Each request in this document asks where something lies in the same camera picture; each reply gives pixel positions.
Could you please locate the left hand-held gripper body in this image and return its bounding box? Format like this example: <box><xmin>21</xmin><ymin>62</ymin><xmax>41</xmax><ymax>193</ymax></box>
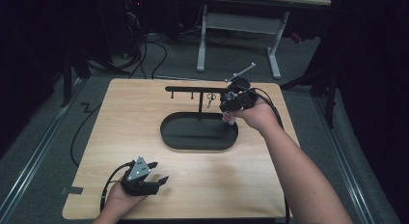
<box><xmin>120</xmin><ymin>155</ymin><xmax>160</xmax><ymax>197</ymax></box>

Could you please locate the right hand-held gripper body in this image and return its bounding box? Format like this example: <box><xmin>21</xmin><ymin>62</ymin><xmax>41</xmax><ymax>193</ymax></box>
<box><xmin>221</xmin><ymin>62</ymin><xmax>259</xmax><ymax>112</ymax></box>

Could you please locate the black and white plush toy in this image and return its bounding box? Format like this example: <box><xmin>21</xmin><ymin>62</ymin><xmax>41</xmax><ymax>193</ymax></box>
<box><xmin>221</xmin><ymin>91</ymin><xmax>238</xmax><ymax>126</ymax></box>

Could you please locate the silver metal keyring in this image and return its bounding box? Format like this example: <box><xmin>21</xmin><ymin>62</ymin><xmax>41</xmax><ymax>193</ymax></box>
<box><xmin>206</xmin><ymin>92</ymin><xmax>217</xmax><ymax>109</ymax></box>

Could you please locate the black hook stand with tray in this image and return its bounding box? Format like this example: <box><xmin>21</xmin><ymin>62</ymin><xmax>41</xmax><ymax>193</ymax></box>
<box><xmin>159</xmin><ymin>85</ymin><xmax>240</xmax><ymax>152</ymax></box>

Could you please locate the person's right hand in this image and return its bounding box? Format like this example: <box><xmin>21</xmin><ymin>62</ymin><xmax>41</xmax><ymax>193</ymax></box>
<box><xmin>231</xmin><ymin>97</ymin><xmax>282</xmax><ymax>134</ymax></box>

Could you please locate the person's left hand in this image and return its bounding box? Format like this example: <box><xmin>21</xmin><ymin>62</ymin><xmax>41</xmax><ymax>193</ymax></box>
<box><xmin>101</xmin><ymin>182</ymin><xmax>149</xmax><ymax>216</ymax></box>

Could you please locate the grey tape strip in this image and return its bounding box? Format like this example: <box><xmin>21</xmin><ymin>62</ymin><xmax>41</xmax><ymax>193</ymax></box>
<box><xmin>60</xmin><ymin>185</ymin><xmax>84</xmax><ymax>196</ymax></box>

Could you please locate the dark metal stand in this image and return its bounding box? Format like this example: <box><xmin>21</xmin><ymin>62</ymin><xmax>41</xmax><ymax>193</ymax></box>
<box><xmin>280</xmin><ymin>64</ymin><xmax>340</xmax><ymax>129</ymax></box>
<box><xmin>60</xmin><ymin>44</ymin><xmax>93</xmax><ymax>108</ymax></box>

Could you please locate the dark computer tower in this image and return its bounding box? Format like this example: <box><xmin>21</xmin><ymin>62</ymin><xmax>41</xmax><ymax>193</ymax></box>
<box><xmin>123</xmin><ymin>0</ymin><xmax>147</xmax><ymax>59</ymax></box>

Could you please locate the left hand-held gripper black cable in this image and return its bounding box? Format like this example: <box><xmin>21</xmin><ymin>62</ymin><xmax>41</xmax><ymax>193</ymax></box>
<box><xmin>99</xmin><ymin>160</ymin><xmax>135</xmax><ymax>212</ymax></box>

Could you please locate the hand-held gripper black cable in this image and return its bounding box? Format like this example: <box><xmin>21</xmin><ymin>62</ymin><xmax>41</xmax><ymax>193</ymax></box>
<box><xmin>239</xmin><ymin>83</ymin><xmax>291</xmax><ymax>224</ymax></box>
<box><xmin>99</xmin><ymin>160</ymin><xmax>135</xmax><ymax>212</ymax></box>

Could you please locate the right hand-held gripper black cable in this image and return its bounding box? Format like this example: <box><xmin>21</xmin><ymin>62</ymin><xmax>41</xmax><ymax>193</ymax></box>
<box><xmin>239</xmin><ymin>83</ymin><xmax>291</xmax><ymax>224</ymax></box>

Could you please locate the wooden desk with grey frame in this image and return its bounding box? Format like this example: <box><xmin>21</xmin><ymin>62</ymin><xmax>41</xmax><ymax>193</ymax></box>
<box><xmin>196</xmin><ymin>0</ymin><xmax>332</xmax><ymax>80</ymax></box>

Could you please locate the black cable on floor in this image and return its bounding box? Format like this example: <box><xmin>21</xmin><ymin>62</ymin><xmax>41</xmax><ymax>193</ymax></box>
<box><xmin>69</xmin><ymin>101</ymin><xmax>103</xmax><ymax>168</ymax></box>

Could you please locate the bundle of black cables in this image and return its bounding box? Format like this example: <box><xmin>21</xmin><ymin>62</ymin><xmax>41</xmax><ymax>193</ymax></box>
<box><xmin>112</xmin><ymin>30</ymin><xmax>169</xmax><ymax>80</ymax></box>

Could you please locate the metal floor rail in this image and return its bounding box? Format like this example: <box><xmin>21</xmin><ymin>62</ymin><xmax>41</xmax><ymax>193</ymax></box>
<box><xmin>312</xmin><ymin>95</ymin><xmax>376</xmax><ymax>224</ymax></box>
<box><xmin>0</xmin><ymin>78</ymin><xmax>85</xmax><ymax>215</ymax></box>

